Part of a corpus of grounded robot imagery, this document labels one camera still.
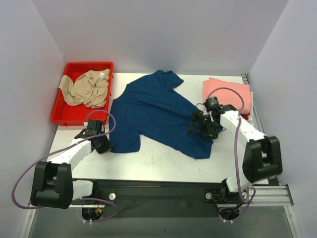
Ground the blue t-shirt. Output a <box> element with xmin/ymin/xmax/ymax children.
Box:
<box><xmin>109</xmin><ymin>70</ymin><xmax>213</xmax><ymax>159</ymax></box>

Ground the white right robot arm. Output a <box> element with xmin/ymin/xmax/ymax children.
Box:
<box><xmin>188</xmin><ymin>97</ymin><xmax>283</xmax><ymax>202</ymax></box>

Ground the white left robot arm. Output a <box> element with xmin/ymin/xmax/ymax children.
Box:
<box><xmin>30</xmin><ymin>119</ymin><xmax>112</xmax><ymax>209</ymax></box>

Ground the folded pink t-shirt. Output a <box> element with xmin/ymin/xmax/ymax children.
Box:
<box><xmin>203</xmin><ymin>77</ymin><xmax>252</xmax><ymax>115</ymax></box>

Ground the folded red t-shirt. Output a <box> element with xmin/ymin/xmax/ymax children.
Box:
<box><xmin>241</xmin><ymin>114</ymin><xmax>251</xmax><ymax>121</ymax></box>

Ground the red plastic bin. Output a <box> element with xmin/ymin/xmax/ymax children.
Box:
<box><xmin>51</xmin><ymin>61</ymin><xmax>114</xmax><ymax>126</ymax></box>

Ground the beige t-shirt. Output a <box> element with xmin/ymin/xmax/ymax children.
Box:
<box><xmin>59</xmin><ymin>69</ymin><xmax>110</xmax><ymax>108</ymax></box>

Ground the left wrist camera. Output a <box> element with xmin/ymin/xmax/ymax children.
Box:
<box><xmin>84</xmin><ymin>119</ymin><xmax>104</xmax><ymax>133</ymax></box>

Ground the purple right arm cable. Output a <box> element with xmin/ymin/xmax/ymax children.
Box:
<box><xmin>204</xmin><ymin>87</ymin><xmax>257</xmax><ymax>222</ymax></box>

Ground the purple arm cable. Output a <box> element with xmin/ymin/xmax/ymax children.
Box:
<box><xmin>11</xmin><ymin>110</ymin><xmax>120</xmax><ymax>222</ymax></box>
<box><xmin>204</xmin><ymin>87</ymin><xmax>257</xmax><ymax>222</ymax></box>

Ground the aluminium frame rail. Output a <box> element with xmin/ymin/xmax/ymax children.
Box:
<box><xmin>29</xmin><ymin>71</ymin><xmax>293</xmax><ymax>238</ymax></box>

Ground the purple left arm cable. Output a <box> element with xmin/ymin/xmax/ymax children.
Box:
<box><xmin>11</xmin><ymin>110</ymin><xmax>120</xmax><ymax>222</ymax></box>

